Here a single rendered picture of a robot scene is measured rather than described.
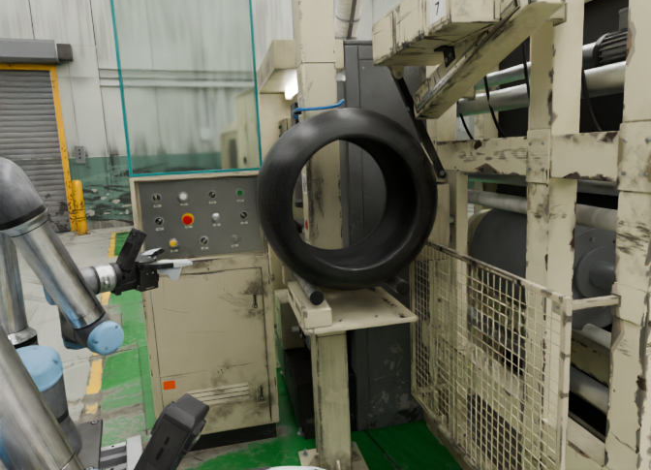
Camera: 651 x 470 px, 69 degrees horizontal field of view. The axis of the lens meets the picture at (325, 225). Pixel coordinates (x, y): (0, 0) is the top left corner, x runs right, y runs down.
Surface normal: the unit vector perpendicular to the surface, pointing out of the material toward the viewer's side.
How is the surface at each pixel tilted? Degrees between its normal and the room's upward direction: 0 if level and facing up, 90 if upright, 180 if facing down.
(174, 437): 79
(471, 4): 90
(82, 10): 90
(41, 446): 70
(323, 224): 90
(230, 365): 89
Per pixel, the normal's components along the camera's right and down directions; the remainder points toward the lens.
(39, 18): 0.39, 0.13
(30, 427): 0.79, -0.29
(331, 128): 0.15, -0.03
